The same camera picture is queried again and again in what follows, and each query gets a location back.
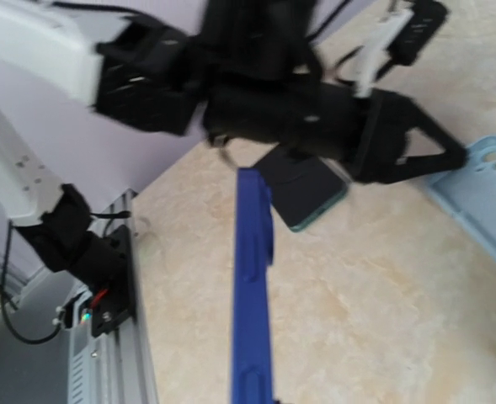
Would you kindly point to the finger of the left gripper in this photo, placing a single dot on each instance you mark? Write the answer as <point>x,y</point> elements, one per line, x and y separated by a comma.
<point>411,143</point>

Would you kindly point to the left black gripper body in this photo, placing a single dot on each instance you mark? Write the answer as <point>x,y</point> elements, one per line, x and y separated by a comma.
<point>380,141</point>

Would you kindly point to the light blue phone case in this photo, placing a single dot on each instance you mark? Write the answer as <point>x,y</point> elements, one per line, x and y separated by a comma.
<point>468,195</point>

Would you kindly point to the blue-edged phone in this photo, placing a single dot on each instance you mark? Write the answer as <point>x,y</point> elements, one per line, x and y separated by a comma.
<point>251,371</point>

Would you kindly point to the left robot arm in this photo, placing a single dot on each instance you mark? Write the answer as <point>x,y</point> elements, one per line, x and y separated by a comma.
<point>252,66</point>

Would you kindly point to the teal-edged phone left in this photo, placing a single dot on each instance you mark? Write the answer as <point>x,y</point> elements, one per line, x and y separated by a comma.
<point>302,189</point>

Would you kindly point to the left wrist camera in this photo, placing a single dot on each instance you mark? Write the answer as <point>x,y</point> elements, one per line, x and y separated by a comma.
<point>396,40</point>

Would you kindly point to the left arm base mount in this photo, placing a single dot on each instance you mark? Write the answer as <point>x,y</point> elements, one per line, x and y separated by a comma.
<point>105,266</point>

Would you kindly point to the aluminium front rail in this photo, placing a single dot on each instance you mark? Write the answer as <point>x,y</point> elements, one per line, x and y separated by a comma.
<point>108,358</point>

